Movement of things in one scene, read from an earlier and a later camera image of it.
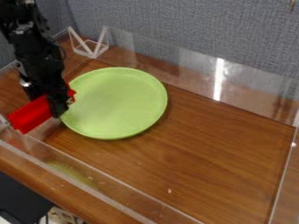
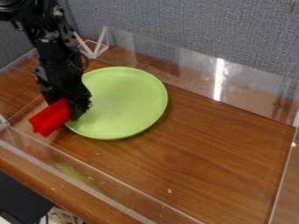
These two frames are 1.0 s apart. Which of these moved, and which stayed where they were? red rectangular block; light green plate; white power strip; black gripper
Moved: black gripper; red rectangular block
Stayed: light green plate; white power strip
